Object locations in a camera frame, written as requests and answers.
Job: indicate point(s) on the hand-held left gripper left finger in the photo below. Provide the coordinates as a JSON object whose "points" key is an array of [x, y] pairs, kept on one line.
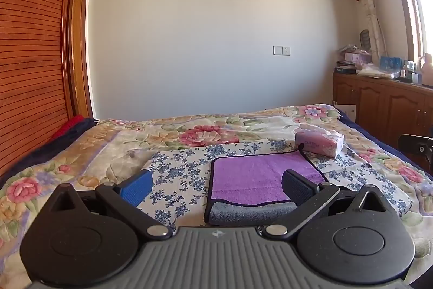
{"points": [[137, 190]]}

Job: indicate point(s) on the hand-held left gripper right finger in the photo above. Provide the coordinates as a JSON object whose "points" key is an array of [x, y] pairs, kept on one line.
{"points": [[298, 188]]}

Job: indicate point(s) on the purple and grey towel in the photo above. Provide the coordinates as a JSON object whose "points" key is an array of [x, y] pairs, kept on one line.
{"points": [[250, 179]]}

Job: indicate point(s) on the blue floral white cloth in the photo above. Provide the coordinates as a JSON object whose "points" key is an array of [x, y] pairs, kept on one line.
{"points": [[179, 170]]}

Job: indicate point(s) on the pink tissue box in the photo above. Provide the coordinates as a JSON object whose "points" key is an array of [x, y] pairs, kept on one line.
{"points": [[316, 144]]}

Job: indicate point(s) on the floral bed blanket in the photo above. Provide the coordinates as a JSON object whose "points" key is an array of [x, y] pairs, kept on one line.
{"points": [[111, 143]]}

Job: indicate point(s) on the brown wooden cabinet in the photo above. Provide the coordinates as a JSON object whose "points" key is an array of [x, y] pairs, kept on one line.
{"points": [[379, 99]]}

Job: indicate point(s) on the pink thermos jug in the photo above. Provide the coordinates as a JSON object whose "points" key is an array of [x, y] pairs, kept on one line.
{"points": [[428, 67]]}

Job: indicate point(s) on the clear plastic bag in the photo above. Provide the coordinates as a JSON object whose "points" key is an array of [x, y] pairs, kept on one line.
{"points": [[375, 71]]}

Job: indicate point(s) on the blue printed box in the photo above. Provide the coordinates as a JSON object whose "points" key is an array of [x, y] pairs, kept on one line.
{"points": [[390, 63]]}

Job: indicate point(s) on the red cloth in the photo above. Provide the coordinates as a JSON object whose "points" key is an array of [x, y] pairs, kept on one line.
{"points": [[69, 127]]}

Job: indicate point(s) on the stack of books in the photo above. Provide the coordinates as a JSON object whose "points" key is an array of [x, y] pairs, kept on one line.
{"points": [[345, 68]]}

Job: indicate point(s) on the pink cardboard box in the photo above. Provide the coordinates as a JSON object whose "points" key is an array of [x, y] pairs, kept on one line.
{"points": [[357, 57]]}

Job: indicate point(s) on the crumpled plastic bag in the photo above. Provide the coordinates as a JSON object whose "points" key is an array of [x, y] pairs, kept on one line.
{"points": [[351, 48]]}

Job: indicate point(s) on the grey woven fan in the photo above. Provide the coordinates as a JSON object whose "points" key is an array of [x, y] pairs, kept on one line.
{"points": [[365, 40]]}

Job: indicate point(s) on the wooden door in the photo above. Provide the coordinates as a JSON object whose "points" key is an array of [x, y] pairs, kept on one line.
{"points": [[80, 45]]}

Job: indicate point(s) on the slatted wooden wardrobe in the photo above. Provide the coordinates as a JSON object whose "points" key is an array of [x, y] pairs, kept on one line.
{"points": [[32, 48]]}

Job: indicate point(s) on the white wall socket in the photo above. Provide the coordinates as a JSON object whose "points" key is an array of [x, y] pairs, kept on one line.
{"points": [[281, 50]]}

